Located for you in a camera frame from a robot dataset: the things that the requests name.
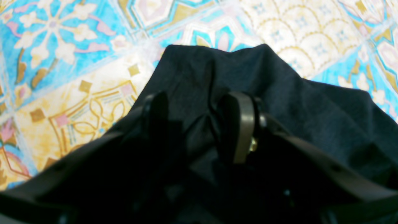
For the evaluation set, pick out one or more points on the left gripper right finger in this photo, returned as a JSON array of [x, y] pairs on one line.
[[300, 179]]

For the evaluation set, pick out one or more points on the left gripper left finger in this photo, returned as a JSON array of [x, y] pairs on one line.
[[92, 180]]

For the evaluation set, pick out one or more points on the black long-sleeve t-shirt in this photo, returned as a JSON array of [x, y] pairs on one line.
[[185, 182]]

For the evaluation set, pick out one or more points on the patterned tile tablecloth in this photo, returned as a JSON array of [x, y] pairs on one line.
[[70, 69]]

